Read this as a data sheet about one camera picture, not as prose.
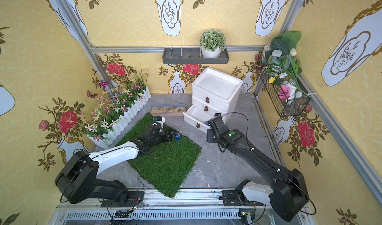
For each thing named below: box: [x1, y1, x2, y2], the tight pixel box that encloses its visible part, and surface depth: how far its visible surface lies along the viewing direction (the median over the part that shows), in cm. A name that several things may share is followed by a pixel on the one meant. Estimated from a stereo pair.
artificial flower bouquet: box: [262, 30, 314, 101], surface depth 77 cm
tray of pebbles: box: [150, 103, 187, 117], surface depth 109 cm
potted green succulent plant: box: [199, 28, 227, 59], surface depth 76 cm
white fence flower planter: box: [83, 66, 152, 150], surface depth 93 cm
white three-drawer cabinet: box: [183, 67, 244, 133], surface depth 95 cm
